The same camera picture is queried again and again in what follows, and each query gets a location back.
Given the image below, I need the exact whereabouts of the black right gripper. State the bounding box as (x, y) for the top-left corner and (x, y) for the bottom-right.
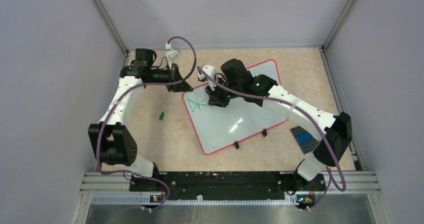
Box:
(205, 76), (242, 108)

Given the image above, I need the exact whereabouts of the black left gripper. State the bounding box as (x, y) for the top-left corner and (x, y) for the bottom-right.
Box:
(147, 63), (193, 92)

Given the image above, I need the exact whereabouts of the red-edged whiteboard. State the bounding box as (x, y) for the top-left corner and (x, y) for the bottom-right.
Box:
(181, 59), (289, 155)

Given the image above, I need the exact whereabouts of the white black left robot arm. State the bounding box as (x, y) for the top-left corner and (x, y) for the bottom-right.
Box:
(88, 48), (192, 191)

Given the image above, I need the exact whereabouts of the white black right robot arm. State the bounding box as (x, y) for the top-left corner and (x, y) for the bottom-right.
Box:
(197, 58), (352, 190)

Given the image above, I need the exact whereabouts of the black whiteboard clip lower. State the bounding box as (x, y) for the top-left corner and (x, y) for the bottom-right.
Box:
(233, 141), (240, 150)

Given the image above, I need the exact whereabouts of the black whiteboard clip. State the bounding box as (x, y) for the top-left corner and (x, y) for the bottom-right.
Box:
(233, 141), (240, 150)
(261, 129), (268, 137)

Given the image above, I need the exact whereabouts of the black whiteboard clip upper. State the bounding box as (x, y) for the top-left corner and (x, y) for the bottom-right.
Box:
(261, 129), (268, 137)

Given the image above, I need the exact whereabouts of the blue lego brick on plate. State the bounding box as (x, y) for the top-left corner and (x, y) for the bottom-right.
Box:
(296, 132), (314, 143)

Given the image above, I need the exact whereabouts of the grey lego baseplate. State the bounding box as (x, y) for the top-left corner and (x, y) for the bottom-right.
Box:
(290, 126), (319, 154)

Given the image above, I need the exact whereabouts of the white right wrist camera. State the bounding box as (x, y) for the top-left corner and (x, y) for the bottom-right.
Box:
(197, 65), (217, 83)

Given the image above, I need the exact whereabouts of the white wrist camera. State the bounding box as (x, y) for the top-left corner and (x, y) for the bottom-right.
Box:
(197, 65), (217, 83)
(165, 43), (181, 67)

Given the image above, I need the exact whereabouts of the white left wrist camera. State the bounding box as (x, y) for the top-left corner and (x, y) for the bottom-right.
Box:
(165, 43), (181, 67)

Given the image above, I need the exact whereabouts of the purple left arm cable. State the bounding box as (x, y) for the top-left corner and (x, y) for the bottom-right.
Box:
(96, 36), (198, 213)

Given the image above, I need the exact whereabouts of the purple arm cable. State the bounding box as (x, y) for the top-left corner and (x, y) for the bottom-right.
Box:
(96, 36), (198, 213)
(197, 65), (347, 212)

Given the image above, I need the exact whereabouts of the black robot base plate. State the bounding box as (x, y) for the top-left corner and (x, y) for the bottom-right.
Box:
(129, 171), (326, 201)

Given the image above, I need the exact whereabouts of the white slotted cable duct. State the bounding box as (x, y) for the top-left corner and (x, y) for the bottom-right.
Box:
(91, 194), (299, 206)

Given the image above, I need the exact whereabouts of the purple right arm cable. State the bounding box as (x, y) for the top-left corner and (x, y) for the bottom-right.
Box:
(197, 65), (347, 212)

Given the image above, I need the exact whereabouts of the aluminium frame rail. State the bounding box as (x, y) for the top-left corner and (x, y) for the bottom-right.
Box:
(71, 171), (394, 224)

